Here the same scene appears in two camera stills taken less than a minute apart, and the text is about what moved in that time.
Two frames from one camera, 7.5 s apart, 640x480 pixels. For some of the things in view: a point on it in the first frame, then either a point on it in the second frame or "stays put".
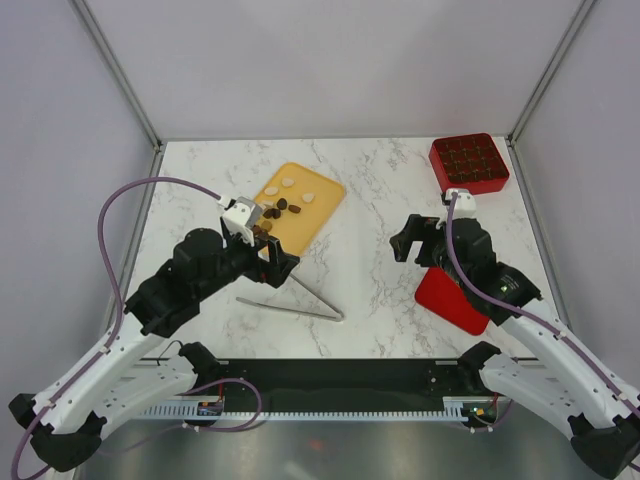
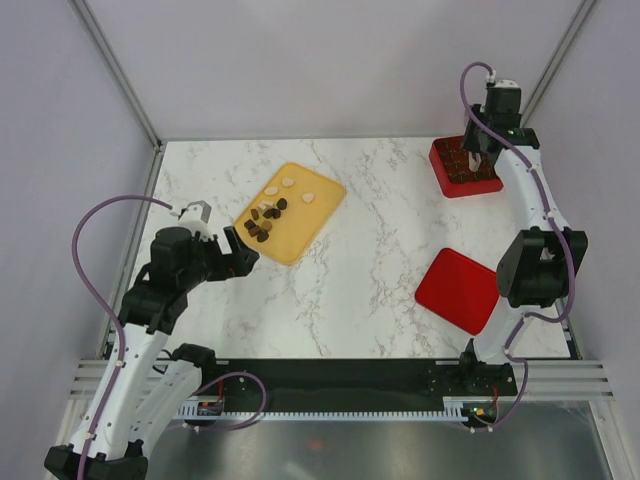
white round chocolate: (288, 182) stays put
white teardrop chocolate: (308, 197) stays put
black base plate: (278, 385) stays put
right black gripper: (417, 228) -> (469, 144)
